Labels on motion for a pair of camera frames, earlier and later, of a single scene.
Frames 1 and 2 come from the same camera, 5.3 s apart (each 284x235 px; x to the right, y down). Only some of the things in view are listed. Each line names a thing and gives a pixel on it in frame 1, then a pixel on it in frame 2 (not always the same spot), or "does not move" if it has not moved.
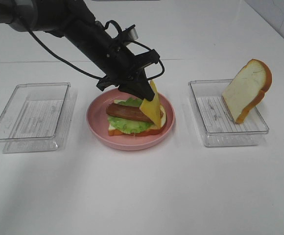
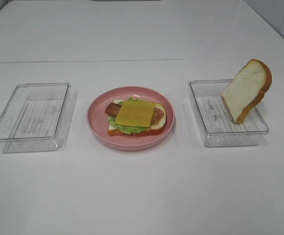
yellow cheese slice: [152, 108] → [135, 113]
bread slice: [247, 88] does not move
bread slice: [113, 131] does not move
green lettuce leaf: [126, 125] does not move
